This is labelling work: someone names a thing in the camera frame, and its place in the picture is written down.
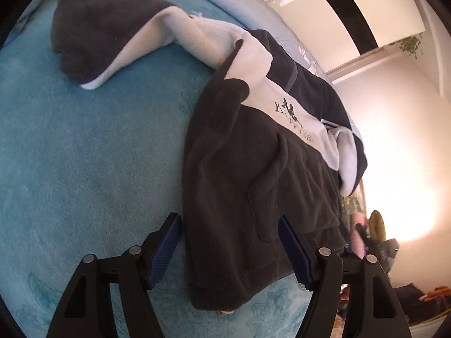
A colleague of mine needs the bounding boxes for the orange garment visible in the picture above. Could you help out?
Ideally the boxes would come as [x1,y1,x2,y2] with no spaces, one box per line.
[421,286,451,302]

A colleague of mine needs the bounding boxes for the white wardrobe with black band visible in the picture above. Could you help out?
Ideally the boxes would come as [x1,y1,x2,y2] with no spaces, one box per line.
[240,0,423,73]

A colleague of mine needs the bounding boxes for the light blue daisy pillow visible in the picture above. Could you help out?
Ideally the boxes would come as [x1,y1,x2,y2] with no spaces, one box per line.
[141,0,332,81]

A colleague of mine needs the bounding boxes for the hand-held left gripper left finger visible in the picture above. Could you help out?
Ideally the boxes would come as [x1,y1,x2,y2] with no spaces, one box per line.
[46,212,184,338]

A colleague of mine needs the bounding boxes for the hanging green plant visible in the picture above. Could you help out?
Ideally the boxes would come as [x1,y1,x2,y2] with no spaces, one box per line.
[398,35,423,59]

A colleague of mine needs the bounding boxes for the pink cloth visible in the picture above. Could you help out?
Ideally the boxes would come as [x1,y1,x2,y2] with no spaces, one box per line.
[350,212,369,258]

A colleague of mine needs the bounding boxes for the teal floral blanket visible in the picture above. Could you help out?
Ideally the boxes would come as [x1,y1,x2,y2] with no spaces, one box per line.
[0,0,367,338]

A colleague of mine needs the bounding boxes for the pile of dark clothes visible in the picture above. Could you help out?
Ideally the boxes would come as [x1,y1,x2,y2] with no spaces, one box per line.
[393,282,451,324]

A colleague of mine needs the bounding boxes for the dark and white fleece jacket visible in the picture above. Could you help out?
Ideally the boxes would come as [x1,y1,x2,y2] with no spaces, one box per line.
[51,0,369,312]

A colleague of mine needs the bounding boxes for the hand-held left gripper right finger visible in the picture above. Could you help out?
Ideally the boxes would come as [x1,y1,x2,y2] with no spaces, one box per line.
[278,215,413,338]

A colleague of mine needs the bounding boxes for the wooden door frame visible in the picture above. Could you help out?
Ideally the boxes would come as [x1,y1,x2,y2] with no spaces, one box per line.
[326,47,402,77]

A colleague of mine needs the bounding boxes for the olive yellow cloth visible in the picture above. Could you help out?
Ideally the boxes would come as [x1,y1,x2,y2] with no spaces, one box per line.
[368,210,387,242]

